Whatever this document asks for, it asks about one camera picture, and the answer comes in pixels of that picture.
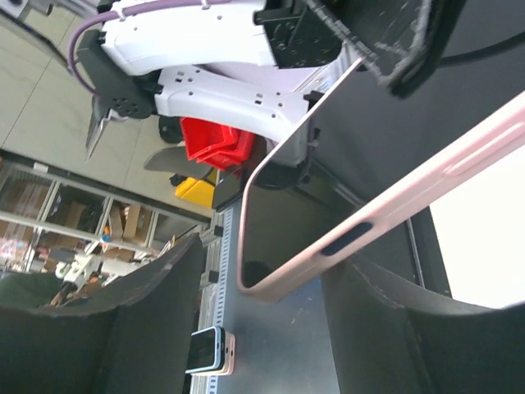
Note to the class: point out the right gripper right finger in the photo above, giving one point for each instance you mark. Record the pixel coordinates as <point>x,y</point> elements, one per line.
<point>389,335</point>

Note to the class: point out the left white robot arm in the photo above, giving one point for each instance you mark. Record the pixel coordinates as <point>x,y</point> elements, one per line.
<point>151,57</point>

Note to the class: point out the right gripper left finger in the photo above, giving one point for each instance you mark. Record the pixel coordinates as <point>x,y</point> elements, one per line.
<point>129,337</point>

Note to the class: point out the storage shelf with boxes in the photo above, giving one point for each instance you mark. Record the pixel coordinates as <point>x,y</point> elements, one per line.
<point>41,212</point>

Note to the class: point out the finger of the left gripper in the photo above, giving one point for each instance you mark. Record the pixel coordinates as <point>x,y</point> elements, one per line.
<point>401,42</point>

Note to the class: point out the red storage bin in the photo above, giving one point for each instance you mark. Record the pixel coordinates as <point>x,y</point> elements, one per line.
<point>217,145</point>

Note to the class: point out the phone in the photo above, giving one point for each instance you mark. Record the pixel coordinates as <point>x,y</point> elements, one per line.
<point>361,162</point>

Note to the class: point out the stacked phones on floor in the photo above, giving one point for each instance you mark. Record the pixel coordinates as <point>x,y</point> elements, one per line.
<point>211,352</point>

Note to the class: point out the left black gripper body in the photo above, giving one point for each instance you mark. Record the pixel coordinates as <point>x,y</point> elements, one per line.
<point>297,37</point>

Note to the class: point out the left white cable duct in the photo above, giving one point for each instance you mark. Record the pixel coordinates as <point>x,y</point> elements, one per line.
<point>214,279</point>

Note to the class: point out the yellow storage bin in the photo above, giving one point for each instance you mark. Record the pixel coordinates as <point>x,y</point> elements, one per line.
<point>197,191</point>

